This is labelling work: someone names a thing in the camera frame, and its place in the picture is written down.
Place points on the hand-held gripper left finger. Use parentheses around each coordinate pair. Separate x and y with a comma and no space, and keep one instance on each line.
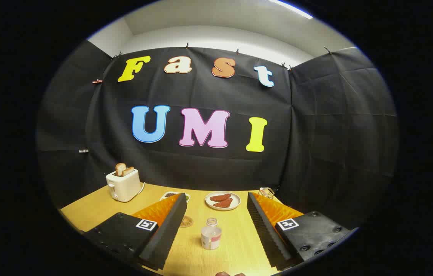
(162,237)

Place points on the toast slice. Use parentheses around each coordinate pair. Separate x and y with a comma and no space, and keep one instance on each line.
(128,171)
(119,168)

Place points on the white round plate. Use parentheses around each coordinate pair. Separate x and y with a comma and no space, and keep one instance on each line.
(210,205)

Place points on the wooden table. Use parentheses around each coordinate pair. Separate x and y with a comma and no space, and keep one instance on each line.
(235,245)

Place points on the brown meat piece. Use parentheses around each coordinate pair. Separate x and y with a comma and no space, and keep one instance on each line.
(224,203)
(220,197)

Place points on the round cork coaster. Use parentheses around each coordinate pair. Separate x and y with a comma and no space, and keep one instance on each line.
(187,221)

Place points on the clear plastic juice bottle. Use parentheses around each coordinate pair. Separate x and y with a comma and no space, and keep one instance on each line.
(211,237)

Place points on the cream toaster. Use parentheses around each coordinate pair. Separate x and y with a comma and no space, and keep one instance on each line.
(124,186)

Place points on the white divided spice dish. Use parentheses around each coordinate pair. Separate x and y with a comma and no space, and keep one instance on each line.
(168,195)

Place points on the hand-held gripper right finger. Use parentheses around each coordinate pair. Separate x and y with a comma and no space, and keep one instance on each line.
(266,234)

